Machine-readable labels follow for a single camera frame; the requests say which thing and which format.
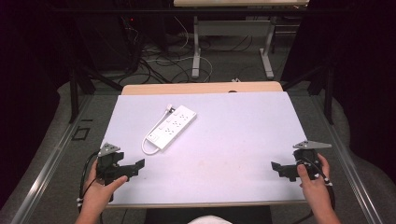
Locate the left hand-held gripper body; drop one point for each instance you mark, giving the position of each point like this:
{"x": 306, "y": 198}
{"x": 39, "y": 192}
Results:
{"x": 107, "y": 161}

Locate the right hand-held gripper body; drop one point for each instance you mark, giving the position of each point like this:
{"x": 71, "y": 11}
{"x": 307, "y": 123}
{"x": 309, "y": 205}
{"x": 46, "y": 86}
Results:
{"x": 308, "y": 158}

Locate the person's right hand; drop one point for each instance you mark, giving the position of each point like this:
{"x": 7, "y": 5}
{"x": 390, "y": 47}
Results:
{"x": 316, "y": 189}

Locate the person's left hand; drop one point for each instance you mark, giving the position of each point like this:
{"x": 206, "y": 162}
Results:
{"x": 96, "y": 194}

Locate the white power strip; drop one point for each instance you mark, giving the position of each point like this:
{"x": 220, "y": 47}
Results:
{"x": 172, "y": 126}

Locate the white table mat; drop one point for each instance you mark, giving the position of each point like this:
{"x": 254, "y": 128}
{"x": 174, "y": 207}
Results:
{"x": 224, "y": 149}

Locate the person's dark clothing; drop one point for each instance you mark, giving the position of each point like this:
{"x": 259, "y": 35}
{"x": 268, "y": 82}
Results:
{"x": 174, "y": 216}

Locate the white power strip plug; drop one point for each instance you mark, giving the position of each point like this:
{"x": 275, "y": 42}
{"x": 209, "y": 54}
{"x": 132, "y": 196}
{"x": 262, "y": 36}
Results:
{"x": 170, "y": 108}

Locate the black metal stand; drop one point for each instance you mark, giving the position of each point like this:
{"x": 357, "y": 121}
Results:
{"x": 328, "y": 93}
{"x": 74, "y": 93}

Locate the wooden table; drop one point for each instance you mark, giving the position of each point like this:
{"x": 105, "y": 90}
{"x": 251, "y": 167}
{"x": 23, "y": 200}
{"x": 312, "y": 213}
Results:
{"x": 186, "y": 88}

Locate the dark curtain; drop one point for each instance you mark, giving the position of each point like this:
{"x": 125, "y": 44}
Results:
{"x": 28, "y": 62}
{"x": 364, "y": 77}

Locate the dark computer tower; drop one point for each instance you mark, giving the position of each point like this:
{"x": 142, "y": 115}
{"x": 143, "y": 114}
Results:
{"x": 106, "y": 40}

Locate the aluminium floor rail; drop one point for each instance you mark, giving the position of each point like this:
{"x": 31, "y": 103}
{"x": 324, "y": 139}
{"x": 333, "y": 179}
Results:
{"x": 351, "y": 174}
{"x": 46, "y": 172}

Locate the white metal frame desk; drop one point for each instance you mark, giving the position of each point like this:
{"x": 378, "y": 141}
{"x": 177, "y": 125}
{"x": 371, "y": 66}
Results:
{"x": 232, "y": 28}

